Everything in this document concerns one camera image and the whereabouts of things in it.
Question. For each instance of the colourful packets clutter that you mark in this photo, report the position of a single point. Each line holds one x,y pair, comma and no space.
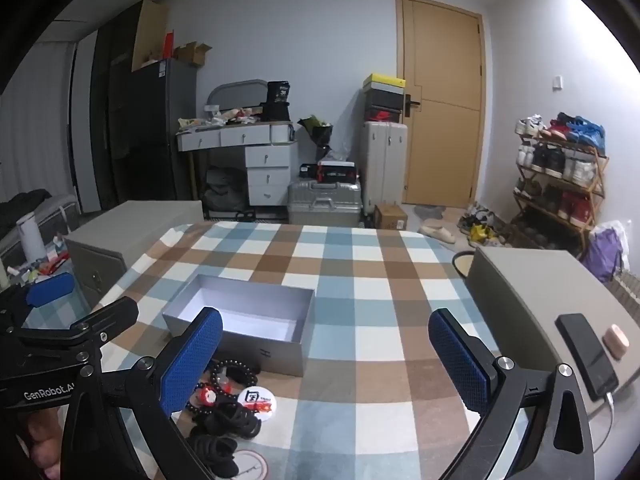
45,262

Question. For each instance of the purple bag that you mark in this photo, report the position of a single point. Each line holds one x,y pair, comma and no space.
602,255

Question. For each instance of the small black box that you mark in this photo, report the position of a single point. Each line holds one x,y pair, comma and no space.
309,171

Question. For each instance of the person's left hand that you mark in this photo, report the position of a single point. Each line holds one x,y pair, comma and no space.
42,440

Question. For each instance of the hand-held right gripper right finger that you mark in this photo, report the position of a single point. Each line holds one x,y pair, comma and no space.
457,360

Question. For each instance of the yellow shoe box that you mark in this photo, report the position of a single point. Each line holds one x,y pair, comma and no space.
382,81

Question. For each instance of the silver suitcase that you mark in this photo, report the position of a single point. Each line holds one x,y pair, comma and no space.
322,202

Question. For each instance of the black bag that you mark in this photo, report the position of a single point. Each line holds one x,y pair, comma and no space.
276,102

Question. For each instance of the heap of loose shoes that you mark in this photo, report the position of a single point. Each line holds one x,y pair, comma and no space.
480,225

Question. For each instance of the grey refrigerator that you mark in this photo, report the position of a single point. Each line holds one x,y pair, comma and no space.
160,130

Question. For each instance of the bed with black clothing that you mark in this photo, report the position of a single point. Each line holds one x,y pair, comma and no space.
25,205

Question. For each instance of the rows of sneakers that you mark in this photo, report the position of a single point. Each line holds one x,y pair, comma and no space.
550,160

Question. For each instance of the dark bags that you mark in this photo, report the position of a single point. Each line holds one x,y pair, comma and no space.
222,190

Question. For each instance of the red black shoe box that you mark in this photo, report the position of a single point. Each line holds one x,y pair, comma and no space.
382,114

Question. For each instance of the desk clutter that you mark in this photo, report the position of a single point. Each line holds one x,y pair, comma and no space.
220,117

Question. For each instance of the brown blue plaid blanket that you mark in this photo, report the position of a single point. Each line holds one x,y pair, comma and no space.
360,305

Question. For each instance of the wooden door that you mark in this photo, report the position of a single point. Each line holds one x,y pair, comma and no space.
445,60

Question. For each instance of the wooden shoe rack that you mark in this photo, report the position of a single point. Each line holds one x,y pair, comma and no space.
597,195

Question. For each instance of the white upright suitcase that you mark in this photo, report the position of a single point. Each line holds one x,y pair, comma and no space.
382,165

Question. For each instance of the white bottle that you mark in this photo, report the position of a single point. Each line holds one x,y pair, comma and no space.
31,240

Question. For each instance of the blue plaid tablecloth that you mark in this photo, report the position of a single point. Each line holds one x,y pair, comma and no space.
52,316

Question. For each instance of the grey arched mirror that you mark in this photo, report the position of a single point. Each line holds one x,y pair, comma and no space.
235,92

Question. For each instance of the flat cardboard sheet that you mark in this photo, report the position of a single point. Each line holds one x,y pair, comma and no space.
149,35

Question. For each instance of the pink earbuds case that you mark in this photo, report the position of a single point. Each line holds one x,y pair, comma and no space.
616,341

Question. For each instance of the grey cabinet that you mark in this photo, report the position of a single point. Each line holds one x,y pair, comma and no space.
130,230
520,290

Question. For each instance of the black wrapped bouquet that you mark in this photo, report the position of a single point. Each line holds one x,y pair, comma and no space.
317,132

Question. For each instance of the black toy wheel with studs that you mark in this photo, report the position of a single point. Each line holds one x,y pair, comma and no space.
205,396

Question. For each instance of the small cardboard box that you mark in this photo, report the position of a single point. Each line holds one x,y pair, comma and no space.
391,216

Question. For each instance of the open cardboard boxes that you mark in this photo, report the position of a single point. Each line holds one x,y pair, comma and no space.
192,53

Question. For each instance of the red rimmed round badge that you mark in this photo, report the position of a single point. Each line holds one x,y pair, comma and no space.
252,465

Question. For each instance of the red black flat box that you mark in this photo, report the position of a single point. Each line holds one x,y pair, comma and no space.
337,172

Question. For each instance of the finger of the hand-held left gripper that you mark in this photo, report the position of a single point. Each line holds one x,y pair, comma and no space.
112,315
50,289

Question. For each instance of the white round badge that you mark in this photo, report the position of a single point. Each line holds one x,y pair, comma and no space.
255,401

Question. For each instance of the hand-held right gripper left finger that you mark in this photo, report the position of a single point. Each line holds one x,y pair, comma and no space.
192,360

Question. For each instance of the grey box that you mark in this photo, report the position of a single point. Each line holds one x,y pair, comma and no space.
280,350

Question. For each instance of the grey doormat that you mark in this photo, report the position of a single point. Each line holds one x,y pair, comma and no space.
430,209

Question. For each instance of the dark wardrobe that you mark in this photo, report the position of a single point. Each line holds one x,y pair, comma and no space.
112,110

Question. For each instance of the white desk with drawers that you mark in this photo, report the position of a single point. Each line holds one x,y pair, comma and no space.
267,160

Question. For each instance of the white ribbed radiator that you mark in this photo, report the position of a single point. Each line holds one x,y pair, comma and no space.
629,292

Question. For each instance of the black smartphone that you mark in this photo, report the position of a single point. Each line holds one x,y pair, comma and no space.
587,355

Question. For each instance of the beige slipper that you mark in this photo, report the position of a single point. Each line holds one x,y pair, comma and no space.
436,231

